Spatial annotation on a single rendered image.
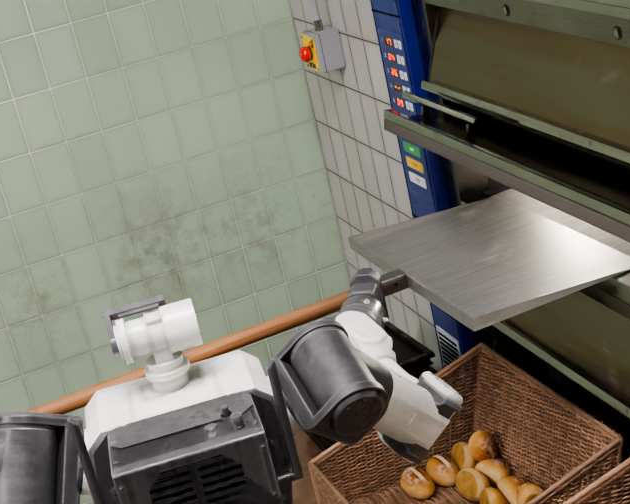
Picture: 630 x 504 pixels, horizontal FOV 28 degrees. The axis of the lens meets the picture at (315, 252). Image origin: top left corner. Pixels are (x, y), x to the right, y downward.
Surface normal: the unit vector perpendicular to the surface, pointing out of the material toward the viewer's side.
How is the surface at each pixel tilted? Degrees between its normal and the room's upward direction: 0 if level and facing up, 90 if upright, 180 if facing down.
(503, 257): 0
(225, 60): 90
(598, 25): 90
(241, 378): 0
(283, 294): 90
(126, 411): 0
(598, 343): 70
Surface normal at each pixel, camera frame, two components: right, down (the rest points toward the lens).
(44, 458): 0.71, -0.21
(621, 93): -0.93, -0.01
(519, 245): -0.22, -0.91
